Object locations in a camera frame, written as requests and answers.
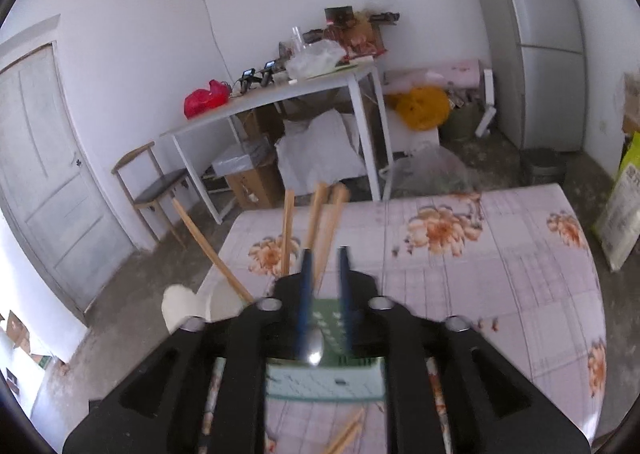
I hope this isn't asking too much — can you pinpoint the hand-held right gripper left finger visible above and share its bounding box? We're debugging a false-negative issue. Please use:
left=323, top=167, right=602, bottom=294
left=62, top=248, right=321, bottom=454

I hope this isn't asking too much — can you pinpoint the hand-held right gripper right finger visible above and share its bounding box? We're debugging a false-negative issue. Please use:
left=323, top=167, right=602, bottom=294
left=338, top=246, right=591, bottom=454

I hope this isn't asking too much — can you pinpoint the metal spoon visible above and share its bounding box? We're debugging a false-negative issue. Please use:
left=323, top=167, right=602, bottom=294
left=299, top=329, right=326, bottom=368

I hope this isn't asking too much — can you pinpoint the teal plastic utensil holder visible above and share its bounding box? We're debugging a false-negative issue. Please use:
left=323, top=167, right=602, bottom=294
left=262, top=299, right=388, bottom=405

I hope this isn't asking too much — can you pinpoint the tan wooden chopstick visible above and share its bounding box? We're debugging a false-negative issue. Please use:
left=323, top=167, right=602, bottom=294
left=315, top=184, right=351, bottom=287
left=304, top=183, right=329, bottom=255
left=171, top=198, right=256, bottom=305
left=281, top=190, right=297, bottom=279

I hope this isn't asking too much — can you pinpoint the cream plastic spoon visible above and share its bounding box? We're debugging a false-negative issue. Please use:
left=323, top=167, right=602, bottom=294
left=161, top=285, right=211, bottom=335

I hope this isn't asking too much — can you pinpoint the tall cardboard box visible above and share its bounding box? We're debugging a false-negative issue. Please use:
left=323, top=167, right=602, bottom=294
left=225, top=169, right=286, bottom=209

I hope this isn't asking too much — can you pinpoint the white sack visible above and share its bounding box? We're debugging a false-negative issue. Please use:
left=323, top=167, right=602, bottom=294
left=275, top=111, right=368, bottom=195

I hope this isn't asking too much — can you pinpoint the floral tablecloth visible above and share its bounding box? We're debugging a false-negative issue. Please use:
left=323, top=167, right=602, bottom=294
left=197, top=183, right=608, bottom=454

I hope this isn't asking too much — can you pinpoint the translucent plastic bag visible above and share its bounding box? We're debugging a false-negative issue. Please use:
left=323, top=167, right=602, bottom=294
left=385, top=144, right=481, bottom=199

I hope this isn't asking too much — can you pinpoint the grey flat box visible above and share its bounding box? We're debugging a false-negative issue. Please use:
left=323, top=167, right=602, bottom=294
left=211, top=143, right=277, bottom=178

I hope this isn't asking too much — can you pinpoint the white foam box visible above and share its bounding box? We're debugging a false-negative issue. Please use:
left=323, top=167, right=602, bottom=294
left=390, top=114, right=442, bottom=155

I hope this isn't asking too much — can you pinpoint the brown cardboard box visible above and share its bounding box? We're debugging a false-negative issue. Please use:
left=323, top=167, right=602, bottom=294
left=237, top=108, right=283, bottom=139

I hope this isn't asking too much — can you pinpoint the wooden chair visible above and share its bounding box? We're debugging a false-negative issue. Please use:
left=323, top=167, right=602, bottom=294
left=111, top=141, right=193, bottom=249

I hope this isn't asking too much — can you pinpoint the white desk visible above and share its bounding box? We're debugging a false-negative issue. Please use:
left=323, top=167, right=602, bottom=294
left=160, top=62, right=396, bottom=225

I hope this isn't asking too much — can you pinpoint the red plastic bag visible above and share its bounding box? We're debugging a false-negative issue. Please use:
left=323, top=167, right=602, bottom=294
left=184, top=80, right=231, bottom=119

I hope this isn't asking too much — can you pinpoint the white panel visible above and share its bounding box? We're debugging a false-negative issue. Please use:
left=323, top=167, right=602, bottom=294
left=475, top=70, right=497, bottom=138

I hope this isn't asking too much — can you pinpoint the white plastic bag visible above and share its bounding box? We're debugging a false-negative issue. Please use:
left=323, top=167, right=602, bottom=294
left=285, top=40, right=347, bottom=79

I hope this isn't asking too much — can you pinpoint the brown paper bag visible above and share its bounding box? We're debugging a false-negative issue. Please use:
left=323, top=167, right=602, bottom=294
left=345, top=11, right=401, bottom=57

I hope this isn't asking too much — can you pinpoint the dark red box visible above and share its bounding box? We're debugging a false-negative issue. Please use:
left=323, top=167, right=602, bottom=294
left=324, top=7, right=356, bottom=27

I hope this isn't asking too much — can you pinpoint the white and yellow rice bag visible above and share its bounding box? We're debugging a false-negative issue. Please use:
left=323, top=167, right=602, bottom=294
left=592, top=131, right=640, bottom=272

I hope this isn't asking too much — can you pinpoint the small cardboard piece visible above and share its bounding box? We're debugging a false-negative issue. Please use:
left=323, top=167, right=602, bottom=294
left=6, top=311, right=32, bottom=352

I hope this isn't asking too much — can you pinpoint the white door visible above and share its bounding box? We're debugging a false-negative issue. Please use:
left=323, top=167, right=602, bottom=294
left=0, top=41, right=133, bottom=315

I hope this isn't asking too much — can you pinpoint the silver refrigerator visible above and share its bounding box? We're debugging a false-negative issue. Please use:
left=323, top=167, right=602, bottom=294
left=462, top=0, right=586, bottom=152

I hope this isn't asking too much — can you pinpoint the large cardboard box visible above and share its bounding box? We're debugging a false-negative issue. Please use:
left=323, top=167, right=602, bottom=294
left=622, top=74, right=640, bottom=135

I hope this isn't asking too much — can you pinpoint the white wall cable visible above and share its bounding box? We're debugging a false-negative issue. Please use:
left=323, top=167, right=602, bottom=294
left=199, top=0, right=236, bottom=84

